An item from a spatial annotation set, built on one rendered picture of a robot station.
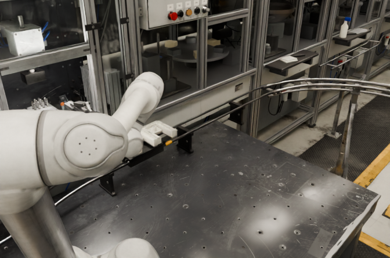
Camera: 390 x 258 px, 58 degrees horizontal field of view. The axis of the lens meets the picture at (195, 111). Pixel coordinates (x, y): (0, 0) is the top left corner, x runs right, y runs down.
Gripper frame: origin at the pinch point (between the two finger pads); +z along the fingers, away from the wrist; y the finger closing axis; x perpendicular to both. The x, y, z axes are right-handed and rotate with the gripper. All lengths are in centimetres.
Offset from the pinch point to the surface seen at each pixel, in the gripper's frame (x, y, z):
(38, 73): -1.1, 4.7, 31.2
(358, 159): -226, -114, -43
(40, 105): -0.2, -11.5, 34.2
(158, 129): -44, -28, 2
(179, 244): -12, -47, -48
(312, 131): -244, -115, 11
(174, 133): -46, -28, -7
